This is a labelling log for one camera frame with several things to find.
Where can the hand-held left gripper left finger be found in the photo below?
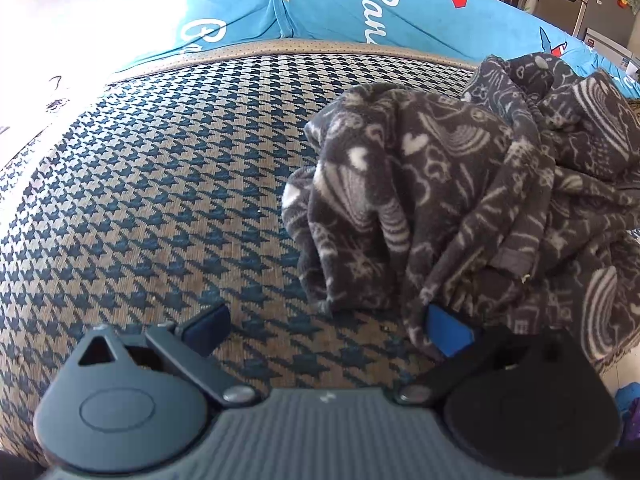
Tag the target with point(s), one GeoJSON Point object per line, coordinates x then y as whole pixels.
{"type": "Point", "coordinates": [207, 327]}

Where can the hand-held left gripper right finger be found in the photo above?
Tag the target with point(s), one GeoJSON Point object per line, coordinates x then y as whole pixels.
{"type": "Point", "coordinates": [447, 334]}

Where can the grey patterned fleece jacket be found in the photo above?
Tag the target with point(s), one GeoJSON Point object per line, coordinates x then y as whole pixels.
{"type": "Point", "coordinates": [450, 185]}

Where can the houndstooth sofa seat mat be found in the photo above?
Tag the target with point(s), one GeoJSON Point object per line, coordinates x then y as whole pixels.
{"type": "Point", "coordinates": [165, 185]}

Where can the purple cloth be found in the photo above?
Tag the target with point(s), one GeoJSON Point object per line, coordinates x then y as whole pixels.
{"type": "Point", "coordinates": [629, 415]}

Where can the brown patterned cloth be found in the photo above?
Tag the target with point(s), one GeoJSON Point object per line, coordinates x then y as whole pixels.
{"type": "Point", "coordinates": [634, 110]}

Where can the blue printed sofa backrest cushion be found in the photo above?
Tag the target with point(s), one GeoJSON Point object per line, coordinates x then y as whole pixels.
{"type": "Point", "coordinates": [220, 5]}
{"type": "Point", "coordinates": [425, 5]}

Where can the white box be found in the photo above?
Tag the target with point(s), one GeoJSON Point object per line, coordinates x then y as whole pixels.
{"type": "Point", "coordinates": [607, 46]}

